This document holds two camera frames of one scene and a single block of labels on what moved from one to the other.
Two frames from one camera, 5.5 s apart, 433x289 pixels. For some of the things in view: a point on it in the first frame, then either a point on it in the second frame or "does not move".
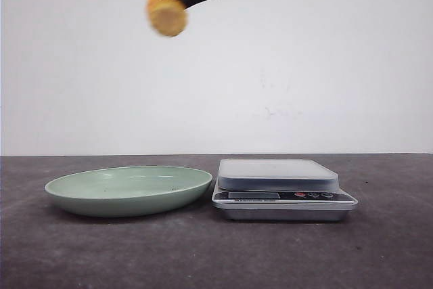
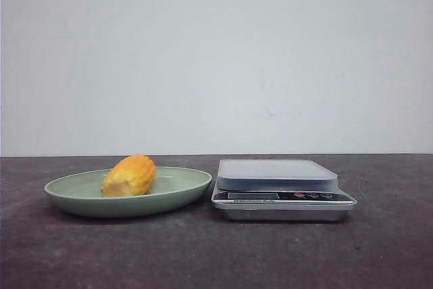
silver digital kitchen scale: x=279 y=190 does not move
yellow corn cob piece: x=167 y=15 to x=132 y=174
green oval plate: x=128 y=191 does not move
